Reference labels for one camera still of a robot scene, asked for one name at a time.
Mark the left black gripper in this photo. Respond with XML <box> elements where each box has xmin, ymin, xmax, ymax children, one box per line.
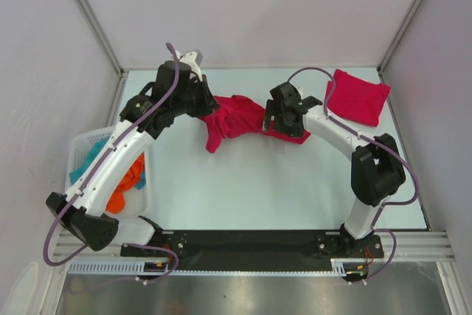
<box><xmin>171</xmin><ymin>75</ymin><xmax>220</xmax><ymax>117</ymax></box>

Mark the magenta t shirt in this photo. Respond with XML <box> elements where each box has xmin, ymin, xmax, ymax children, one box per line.
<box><xmin>325</xmin><ymin>69</ymin><xmax>391</xmax><ymax>127</ymax></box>
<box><xmin>198</xmin><ymin>95</ymin><xmax>310</xmax><ymax>153</ymax></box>

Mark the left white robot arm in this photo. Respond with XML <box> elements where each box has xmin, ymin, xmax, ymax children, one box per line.
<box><xmin>46</xmin><ymin>51</ymin><xmax>219</xmax><ymax>256</ymax></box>

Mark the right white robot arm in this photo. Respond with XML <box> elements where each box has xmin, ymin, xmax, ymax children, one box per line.
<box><xmin>263</xmin><ymin>82</ymin><xmax>406</xmax><ymax>257</ymax></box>

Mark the folded magenta t shirt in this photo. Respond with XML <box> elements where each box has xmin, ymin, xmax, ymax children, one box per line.
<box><xmin>325</xmin><ymin>69</ymin><xmax>391</xmax><ymax>127</ymax></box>

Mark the white plastic laundry basket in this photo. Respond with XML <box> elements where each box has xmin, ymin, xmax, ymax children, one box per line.
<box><xmin>60</xmin><ymin>125</ymin><xmax>153</xmax><ymax>235</ymax></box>

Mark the teal t shirt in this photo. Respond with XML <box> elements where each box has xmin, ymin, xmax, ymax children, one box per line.
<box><xmin>68</xmin><ymin>139</ymin><xmax>148</xmax><ymax>191</ymax></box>

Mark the orange t shirt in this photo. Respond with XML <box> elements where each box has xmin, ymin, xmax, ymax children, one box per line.
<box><xmin>105</xmin><ymin>153</ymin><xmax>145</xmax><ymax>215</ymax></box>

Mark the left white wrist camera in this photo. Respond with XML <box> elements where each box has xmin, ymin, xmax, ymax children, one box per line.
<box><xmin>176</xmin><ymin>49</ymin><xmax>204</xmax><ymax>81</ymax></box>

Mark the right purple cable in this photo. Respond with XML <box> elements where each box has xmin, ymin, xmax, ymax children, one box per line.
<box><xmin>287</xmin><ymin>66</ymin><xmax>421</xmax><ymax>285</ymax></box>

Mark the purple cable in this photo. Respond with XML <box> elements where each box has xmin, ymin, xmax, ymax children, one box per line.
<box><xmin>287</xmin><ymin>66</ymin><xmax>421</xmax><ymax>285</ymax></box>
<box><xmin>43</xmin><ymin>42</ymin><xmax>180</xmax><ymax>286</ymax></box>

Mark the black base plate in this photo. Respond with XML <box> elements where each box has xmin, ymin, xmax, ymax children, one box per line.
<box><xmin>121</xmin><ymin>229</ymin><xmax>384</xmax><ymax>272</ymax></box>

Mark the grey slotted cable duct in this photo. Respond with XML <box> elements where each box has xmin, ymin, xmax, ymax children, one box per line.
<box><xmin>68</xmin><ymin>257</ymin><xmax>369</xmax><ymax>276</ymax></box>

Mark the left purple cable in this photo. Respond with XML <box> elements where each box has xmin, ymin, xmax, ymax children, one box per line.
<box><xmin>43</xmin><ymin>42</ymin><xmax>180</xmax><ymax>286</ymax></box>

